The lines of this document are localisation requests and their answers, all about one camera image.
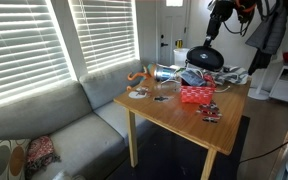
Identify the red black sticker cluster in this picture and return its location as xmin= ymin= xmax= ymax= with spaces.
xmin=197 ymin=104 xmax=222 ymax=123

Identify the red woven basket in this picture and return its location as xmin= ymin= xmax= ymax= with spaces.
xmin=180 ymin=75 xmax=216 ymax=104

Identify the patterned circle pillow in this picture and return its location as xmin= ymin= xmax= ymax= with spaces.
xmin=0 ymin=139 xmax=30 ymax=180

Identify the red paisley cloth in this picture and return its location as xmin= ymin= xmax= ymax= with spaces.
xmin=26 ymin=136 xmax=60 ymax=178

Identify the white cable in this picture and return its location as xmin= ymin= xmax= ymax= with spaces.
xmin=159 ymin=68 xmax=232 ymax=94

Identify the right window blind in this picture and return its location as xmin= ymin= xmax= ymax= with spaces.
xmin=68 ymin=0 xmax=138 ymax=72

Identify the round white sticker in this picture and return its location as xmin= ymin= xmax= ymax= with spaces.
xmin=128 ymin=87 xmax=150 ymax=99

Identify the orange plush octopus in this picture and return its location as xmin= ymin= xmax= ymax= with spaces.
xmin=127 ymin=64 xmax=156 ymax=81

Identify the white door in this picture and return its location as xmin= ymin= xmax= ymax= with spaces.
xmin=157 ymin=0 xmax=189 ymax=66

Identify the small dark sticker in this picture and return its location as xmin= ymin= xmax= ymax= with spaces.
xmin=153 ymin=96 xmax=170 ymax=102

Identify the wooden table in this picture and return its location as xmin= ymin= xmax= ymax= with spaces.
xmin=114 ymin=78 xmax=251 ymax=180

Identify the striped grey cloth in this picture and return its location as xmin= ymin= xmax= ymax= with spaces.
xmin=212 ymin=66 xmax=248 ymax=85

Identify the left window blind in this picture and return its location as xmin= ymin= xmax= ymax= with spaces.
xmin=0 ymin=0 xmax=71 ymax=101

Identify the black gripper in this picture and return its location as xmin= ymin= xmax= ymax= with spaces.
xmin=203 ymin=13 xmax=222 ymax=47

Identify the window blind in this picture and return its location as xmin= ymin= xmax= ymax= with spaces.
xmin=68 ymin=0 xmax=138 ymax=72
xmin=0 ymin=0 xmax=71 ymax=101

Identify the grey sofa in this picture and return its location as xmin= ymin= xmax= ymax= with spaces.
xmin=0 ymin=60 xmax=143 ymax=180

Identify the dark blue rug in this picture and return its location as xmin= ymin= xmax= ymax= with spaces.
xmin=106 ymin=116 xmax=250 ymax=180

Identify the translucent plastic cup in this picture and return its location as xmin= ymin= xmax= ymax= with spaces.
xmin=173 ymin=48 xmax=189 ymax=67

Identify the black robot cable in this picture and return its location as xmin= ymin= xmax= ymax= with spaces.
xmin=222 ymin=0 xmax=258 ymax=38

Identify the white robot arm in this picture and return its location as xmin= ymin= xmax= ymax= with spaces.
xmin=204 ymin=0 xmax=257 ymax=47

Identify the metal can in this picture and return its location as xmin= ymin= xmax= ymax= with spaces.
xmin=154 ymin=65 xmax=176 ymax=81

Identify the hanging dark jacket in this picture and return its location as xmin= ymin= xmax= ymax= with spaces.
xmin=246 ymin=0 xmax=288 ymax=75

